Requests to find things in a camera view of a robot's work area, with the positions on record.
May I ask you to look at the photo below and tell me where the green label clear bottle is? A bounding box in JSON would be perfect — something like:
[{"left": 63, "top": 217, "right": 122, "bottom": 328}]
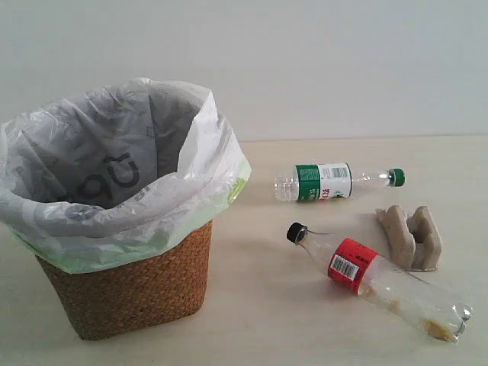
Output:
[{"left": 274, "top": 162, "right": 406, "bottom": 202}]

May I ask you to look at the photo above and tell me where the red label clear bottle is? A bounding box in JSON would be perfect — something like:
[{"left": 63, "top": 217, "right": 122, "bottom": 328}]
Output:
[{"left": 287, "top": 222, "right": 473, "bottom": 343}]

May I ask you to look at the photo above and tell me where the beige moulded cardboard piece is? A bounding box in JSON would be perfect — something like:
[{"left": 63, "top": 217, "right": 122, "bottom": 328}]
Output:
[{"left": 376, "top": 205, "right": 442, "bottom": 271}]

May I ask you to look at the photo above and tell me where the white green plastic bin liner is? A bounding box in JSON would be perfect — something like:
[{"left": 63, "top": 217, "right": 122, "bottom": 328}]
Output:
[{"left": 1, "top": 78, "right": 251, "bottom": 274}]

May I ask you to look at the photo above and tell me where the woven wicker waste basket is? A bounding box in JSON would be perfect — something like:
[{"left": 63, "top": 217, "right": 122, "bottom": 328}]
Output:
[{"left": 37, "top": 222, "right": 213, "bottom": 341}]

